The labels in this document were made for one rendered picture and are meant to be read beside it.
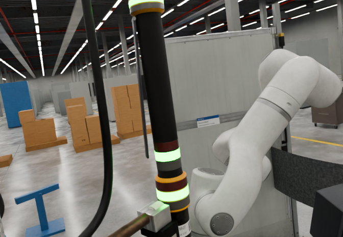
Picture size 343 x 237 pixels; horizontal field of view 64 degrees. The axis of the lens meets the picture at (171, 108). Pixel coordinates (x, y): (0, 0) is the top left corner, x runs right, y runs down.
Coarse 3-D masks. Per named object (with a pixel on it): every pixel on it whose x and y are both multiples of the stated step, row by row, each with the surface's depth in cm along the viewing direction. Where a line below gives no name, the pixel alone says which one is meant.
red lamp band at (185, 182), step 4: (180, 180) 35; (184, 180) 36; (156, 184) 36; (160, 184) 36; (164, 184) 35; (168, 184) 35; (172, 184) 35; (176, 184) 35; (180, 184) 35; (184, 184) 36; (156, 188) 37; (160, 188) 36; (164, 188) 35; (168, 188) 35; (172, 188) 35; (176, 188) 35; (180, 188) 36
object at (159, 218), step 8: (144, 208) 35; (160, 208) 34; (168, 208) 34; (152, 216) 33; (160, 216) 33; (168, 216) 34; (152, 224) 33; (160, 224) 33; (168, 224) 34; (176, 224) 35; (144, 232) 35; (152, 232) 34; (160, 232) 33; (168, 232) 34; (176, 232) 35
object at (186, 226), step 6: (186, 210) 37; (174, 216) 36; (180, 216) 36; (186, 216) 37; (180, 222) 36; (186, 222) 37; (180, 228) 36; (186, 228) 37; (180, 234) 36; (186, 234) 37
